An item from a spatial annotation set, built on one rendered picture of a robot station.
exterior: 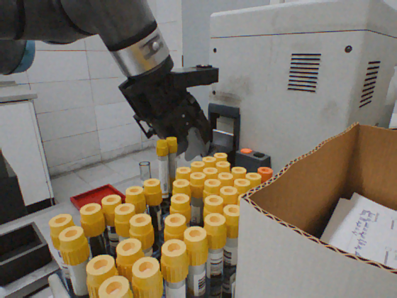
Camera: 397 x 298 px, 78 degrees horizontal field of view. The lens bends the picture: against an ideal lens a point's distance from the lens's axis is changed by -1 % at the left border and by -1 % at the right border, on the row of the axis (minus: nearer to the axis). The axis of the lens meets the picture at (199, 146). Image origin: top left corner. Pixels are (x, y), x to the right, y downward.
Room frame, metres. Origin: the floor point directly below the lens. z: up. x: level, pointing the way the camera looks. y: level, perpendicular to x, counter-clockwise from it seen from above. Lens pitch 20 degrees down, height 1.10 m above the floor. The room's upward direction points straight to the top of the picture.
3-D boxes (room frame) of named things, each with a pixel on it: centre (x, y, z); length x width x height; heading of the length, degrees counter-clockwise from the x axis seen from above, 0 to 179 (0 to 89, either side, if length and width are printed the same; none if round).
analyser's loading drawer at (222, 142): (0.54, -0.08, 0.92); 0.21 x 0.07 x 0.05; 135
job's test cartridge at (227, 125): (0.52, -0.07, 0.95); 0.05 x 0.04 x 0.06; 45
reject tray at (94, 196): (0.35, 0.16, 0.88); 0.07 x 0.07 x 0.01; 45
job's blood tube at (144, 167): (0.27, 0.06, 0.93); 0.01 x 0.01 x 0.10; 45
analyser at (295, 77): (0.53, -0.20, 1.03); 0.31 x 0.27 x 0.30; 135
